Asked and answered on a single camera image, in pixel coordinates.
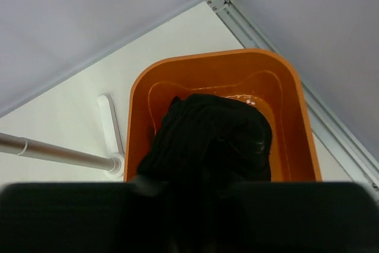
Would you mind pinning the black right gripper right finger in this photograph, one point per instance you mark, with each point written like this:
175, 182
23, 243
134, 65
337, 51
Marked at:
300, 217

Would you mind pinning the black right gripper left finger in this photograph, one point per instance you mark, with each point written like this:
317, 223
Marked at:
84, 217

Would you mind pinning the black shorts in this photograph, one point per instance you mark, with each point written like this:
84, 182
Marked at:
205, 144

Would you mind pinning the white metal clothes rack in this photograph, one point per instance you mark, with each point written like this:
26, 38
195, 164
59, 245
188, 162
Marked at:
112, 166

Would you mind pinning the orange plastic basket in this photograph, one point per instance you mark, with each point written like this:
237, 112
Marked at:
258, 77

